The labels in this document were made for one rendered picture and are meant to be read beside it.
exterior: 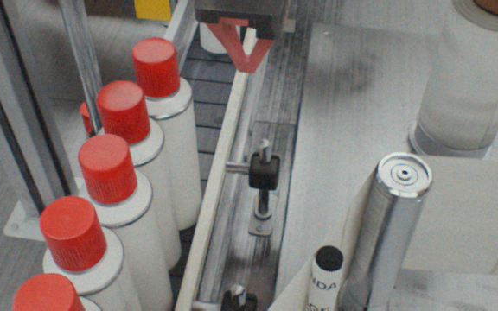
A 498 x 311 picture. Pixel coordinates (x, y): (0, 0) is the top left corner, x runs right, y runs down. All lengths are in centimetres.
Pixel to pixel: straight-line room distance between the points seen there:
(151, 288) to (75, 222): 15
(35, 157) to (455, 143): 41
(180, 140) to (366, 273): 18
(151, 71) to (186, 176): 12
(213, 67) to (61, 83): 22
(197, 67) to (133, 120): 34
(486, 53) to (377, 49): 26
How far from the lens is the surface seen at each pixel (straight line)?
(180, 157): 50
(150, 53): 45
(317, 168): 64
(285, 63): 84
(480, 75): 58
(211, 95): 71
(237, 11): 45
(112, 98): 42
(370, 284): 48
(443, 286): 58
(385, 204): 40
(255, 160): 59
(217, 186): 57
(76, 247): 36
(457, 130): 62
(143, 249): 44
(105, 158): 38
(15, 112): 55
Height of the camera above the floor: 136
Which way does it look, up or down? 49 degrees down
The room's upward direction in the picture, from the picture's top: straight up
